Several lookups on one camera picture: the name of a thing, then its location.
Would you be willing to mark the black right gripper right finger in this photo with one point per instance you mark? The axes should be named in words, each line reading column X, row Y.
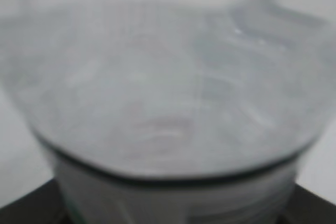
column 305, row 207

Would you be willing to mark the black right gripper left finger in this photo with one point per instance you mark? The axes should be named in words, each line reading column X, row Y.
column 43, row 205

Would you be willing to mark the clear Nongfu Spring water bottle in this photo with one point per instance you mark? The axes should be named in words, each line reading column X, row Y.
column 171, row 111

